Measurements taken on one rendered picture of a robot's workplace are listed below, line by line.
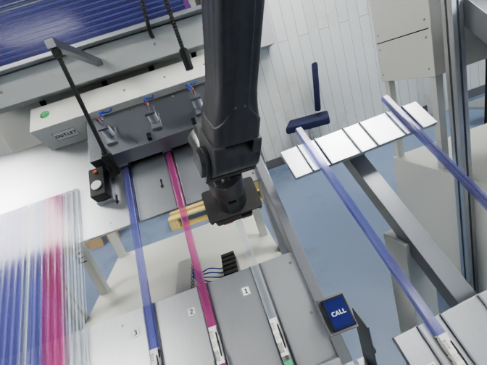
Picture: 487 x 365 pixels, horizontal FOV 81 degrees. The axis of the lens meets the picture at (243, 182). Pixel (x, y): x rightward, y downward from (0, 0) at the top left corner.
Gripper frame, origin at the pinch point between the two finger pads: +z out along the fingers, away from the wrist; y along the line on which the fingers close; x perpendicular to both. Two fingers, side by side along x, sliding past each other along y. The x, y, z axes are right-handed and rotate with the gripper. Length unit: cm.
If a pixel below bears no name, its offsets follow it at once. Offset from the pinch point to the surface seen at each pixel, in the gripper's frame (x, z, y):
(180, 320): 16.0, 0.5, 16.3
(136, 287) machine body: -5, 51, 43
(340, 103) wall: -199, 257, -189
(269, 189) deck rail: -3.0, -0.4, -8.9
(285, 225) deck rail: 6.0, -0.7, -8.9
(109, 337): 14.5, 0.7, 29.9
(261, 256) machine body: 1.3, 43.7, -4.0
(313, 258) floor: -4, 138, -40
